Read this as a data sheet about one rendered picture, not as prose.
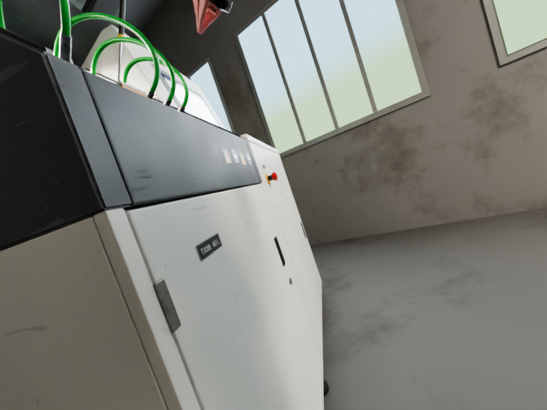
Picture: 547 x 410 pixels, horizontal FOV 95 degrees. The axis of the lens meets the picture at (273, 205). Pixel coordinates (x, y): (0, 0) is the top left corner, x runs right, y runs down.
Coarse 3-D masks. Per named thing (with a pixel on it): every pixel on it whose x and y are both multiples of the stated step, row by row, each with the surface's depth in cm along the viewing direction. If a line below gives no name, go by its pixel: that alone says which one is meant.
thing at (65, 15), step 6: (0, 0) 60; (60, 0) 44; (66, 0) 45; (0, 6) 60; (60, 6) 45; (66, 6) 45; (0, 12) 61; (60, 12) 45; (66, 12) 45; (0, 18) 61; (66, 18) 46; (0, 24) 62; (66, 24) 46; (66, 30) 46
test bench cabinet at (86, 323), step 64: (0, 256) 28; (64, 256) 26; (128, 256) 26; (0, 320) 29; (64, 320) 27; (128, 320) 26; (0, 384) 31; (64, 384) 29; (128, 384) 27; (320, 384) 82
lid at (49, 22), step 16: (16, 0) 73; (32, 0) 76; (48, 0) 78; (80, 0) 86; (96, 0) 89; (112, 0) 92; (16, 16) 75; (32, 16) 78; (48, 16) 81; (16, 32) 78; (32, 32) 81; (48, 32) 84; (80, 32) 91; (96, 32) 96; (48, 48) 87; (80, 48) 95; (80, 64) 99
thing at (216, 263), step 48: (240, 192) 65; (144, 240) 28; (192, 240) 37; (240, 240) 55; (192, 288) 34; (240, 288) 48; (288, 288) 81; (192, 336) 31; (240, 336) 42; (288, 336) 66; (192, 384) 29; (240, 384) 38; (288, 384) 56
